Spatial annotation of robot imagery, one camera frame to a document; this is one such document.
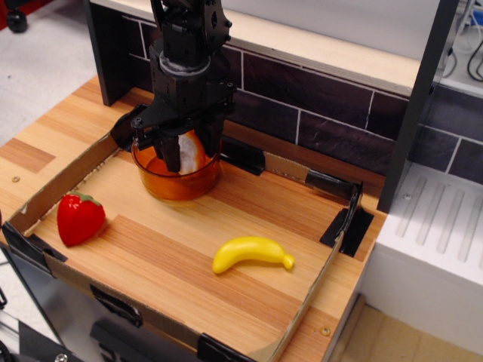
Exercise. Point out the orange transparent plastic pot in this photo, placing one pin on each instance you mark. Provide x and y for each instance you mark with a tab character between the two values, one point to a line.
166	185

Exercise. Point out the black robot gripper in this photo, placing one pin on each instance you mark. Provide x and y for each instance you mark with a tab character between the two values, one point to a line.
182	104

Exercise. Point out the black chair caster wheel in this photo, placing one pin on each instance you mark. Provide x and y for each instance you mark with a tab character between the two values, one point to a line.
16	21

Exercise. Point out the white toy sink drainboard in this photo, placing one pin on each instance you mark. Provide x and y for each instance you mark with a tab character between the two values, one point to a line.
426	266

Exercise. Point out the red toy strawberry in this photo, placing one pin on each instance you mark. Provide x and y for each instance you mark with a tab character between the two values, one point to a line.
79	217

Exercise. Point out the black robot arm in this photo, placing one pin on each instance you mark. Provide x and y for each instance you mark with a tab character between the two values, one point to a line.
193	32

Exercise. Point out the yellow toy banana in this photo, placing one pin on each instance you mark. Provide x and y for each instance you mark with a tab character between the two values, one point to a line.
250	248

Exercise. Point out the cardboard fence with black tape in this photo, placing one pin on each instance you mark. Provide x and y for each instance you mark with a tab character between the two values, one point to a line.
155	257

